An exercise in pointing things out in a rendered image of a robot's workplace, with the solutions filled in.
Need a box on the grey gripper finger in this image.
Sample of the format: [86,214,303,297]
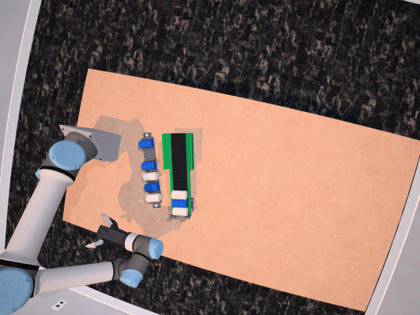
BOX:
[102,213,118,227]
[85,239,110,248]

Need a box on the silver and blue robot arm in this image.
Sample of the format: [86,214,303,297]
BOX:
[0,131,164,315]

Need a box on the blue cylinder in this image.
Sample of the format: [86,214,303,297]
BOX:
[144,182,160,192]
[141,161,157,170]
[138,139,154,148]
[172,199,188,208]

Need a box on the white cylinder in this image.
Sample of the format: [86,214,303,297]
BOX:
[172,207,188,216]
[171,190,187,199]
[146,193,161,203]
[142,172,158,181]

